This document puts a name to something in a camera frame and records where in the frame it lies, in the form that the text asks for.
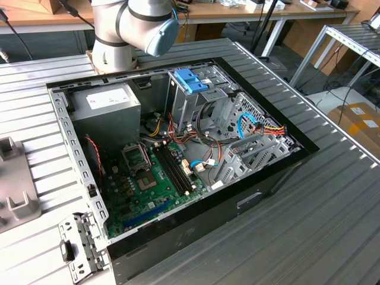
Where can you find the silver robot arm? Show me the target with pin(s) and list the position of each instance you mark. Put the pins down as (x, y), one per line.
(112, 29)

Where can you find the metal disk bay cage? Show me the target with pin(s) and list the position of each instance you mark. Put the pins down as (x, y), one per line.
(234, 170)

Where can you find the black RAM slot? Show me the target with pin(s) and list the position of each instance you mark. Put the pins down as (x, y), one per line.
(167, 169)
(180, 166)
(171, 169)
(175, 168)

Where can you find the metal optical bay cage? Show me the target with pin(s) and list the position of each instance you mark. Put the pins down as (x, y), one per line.
(184, 110)

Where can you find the thin metal locking lever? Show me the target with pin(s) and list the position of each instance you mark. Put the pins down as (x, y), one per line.
(147, 157)

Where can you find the CPU socket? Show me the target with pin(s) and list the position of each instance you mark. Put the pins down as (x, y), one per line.
(146, 182)

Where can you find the blue plastic bay latch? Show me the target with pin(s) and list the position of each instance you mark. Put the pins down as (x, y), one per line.
(190, 81)

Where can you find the green motherboard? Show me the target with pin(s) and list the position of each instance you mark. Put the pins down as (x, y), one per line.
(160, 199)

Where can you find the black open PC case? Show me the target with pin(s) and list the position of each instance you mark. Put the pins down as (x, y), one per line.
(207, 219)

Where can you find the blue expansion slot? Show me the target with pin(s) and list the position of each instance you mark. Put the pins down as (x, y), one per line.
(148, 214)

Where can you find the grey power supply box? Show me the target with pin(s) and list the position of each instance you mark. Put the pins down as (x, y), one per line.
(107, 124)

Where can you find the black case fan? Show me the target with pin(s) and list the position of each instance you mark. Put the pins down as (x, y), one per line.
(95, 169)

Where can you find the wooden desk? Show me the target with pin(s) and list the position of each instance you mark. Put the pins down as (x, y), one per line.
(222, 12)

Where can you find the black tripod pole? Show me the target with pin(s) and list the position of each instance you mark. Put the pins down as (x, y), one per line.
(262, 26)

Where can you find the brown cardboard sheet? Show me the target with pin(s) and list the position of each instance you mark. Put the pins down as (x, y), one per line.
(300, 32)

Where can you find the brown cardboard box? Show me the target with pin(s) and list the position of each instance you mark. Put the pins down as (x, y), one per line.
(356, 130)

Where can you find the grey parts rack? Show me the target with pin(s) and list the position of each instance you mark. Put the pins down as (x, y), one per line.
(15, 178)

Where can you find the wooden box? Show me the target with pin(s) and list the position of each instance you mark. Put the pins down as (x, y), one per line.
(56, 6)

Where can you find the small black desk device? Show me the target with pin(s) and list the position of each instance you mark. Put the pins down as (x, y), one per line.
(340, 3)

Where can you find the metal hinged slot bracket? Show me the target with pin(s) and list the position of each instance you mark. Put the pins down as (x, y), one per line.
(86, 237)

